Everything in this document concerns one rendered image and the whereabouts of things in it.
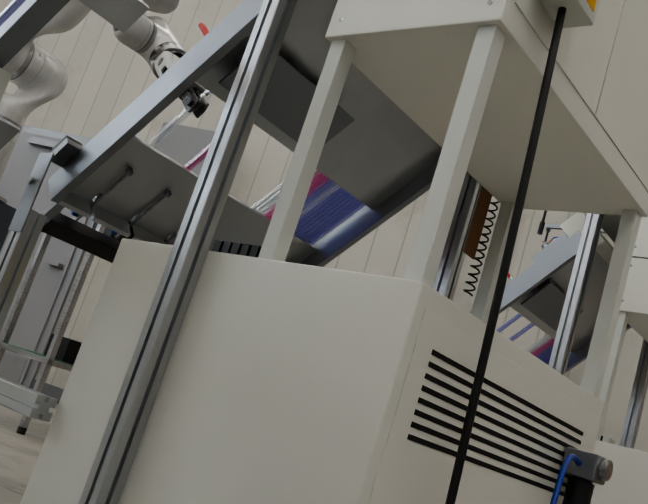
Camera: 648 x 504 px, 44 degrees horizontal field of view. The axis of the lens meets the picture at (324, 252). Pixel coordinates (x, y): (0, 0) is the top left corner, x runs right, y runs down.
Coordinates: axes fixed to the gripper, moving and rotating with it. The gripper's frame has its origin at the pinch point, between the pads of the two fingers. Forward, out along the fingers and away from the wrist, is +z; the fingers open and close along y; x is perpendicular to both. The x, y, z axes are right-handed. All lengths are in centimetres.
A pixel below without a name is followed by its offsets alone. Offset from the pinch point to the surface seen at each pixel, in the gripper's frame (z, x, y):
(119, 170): -1.8, 21.3, -1.4
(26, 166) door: -473, 255, 241
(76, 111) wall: -494, 195, 254
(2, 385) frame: 35, 53, -14
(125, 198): -2.8, 26.8, 5.1
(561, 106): 53, -48, 14
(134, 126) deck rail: 4.4, 9.3, -9.7
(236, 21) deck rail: 6.6, -19.0, -10.0
